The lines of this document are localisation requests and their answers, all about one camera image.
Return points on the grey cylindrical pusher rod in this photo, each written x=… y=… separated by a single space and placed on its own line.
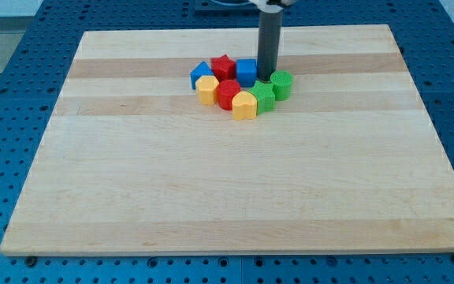
x=268 y=43

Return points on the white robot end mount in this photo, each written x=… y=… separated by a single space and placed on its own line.
x=273 y=4

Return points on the green circle block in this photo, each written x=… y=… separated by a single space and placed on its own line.
x=282 y=84

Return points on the red circle block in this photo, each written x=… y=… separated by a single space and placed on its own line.
x=226 y=91

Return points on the yellow heart block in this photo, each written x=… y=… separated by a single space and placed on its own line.
x=244 y=106

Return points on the blue cube block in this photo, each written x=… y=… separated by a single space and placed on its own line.
x=246 y=72

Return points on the red star block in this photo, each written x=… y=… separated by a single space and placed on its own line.
x=223 y=68

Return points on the green star block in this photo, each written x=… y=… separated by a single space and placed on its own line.
x=265 y=96

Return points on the blue triangle block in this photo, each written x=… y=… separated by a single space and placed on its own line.
x=202 y=69

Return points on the yellow hexagon block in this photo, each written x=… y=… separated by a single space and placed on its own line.
x=207 y=90

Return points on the wooden board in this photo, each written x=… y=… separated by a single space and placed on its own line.
x=131 y=164

